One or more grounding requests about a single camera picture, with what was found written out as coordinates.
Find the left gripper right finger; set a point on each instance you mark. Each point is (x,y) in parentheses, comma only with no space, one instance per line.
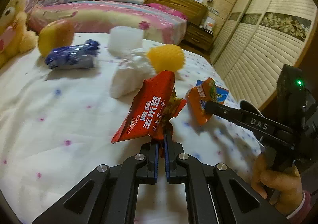
(215,194)

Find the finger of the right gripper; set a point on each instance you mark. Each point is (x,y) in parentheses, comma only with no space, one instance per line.
(225,112)

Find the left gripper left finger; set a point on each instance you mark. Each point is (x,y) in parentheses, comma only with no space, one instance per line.
(107,194)

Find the black white trash bin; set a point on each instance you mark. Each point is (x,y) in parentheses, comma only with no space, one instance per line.
(247,106)

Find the orange Ovaltine wrapper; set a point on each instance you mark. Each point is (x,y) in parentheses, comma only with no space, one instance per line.
(199,95)

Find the red snack bag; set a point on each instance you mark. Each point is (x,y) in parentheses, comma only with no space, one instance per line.
(152,108)

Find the yellow foam fruit net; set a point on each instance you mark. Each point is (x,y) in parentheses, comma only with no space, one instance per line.
(167,57)

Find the white plastic bag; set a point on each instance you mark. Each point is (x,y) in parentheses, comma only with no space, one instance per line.
(133,69)

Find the white foam net sleeve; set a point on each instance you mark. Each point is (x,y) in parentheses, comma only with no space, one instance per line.
(122,40)

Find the blue snack wrapper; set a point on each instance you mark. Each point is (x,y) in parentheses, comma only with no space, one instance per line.
(75,56)

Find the person's right hand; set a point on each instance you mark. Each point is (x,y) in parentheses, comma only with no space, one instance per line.
(288,184)

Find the louvered sliding closet doors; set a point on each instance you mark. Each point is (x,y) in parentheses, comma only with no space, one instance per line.
(258,38)

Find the white floral blanket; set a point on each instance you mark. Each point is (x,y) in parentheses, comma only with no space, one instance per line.
(57,126)

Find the wooden nightstand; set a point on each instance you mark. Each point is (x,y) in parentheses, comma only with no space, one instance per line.
(199,37)

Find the items on nightstand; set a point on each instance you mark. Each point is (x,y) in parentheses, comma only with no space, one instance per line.
(208,24)

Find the wooden headboard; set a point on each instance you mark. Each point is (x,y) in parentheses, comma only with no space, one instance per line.
(196,12)

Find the bed with pink sheet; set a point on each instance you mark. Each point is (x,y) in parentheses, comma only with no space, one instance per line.
(102,16)

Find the pink pillow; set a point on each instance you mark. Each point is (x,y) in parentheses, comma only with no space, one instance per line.
(168,10)

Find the red yellow apple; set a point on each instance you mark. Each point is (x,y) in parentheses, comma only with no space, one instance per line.
(55,35)

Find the cream teddy bear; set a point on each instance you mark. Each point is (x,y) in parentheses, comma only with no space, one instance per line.
(15,37)

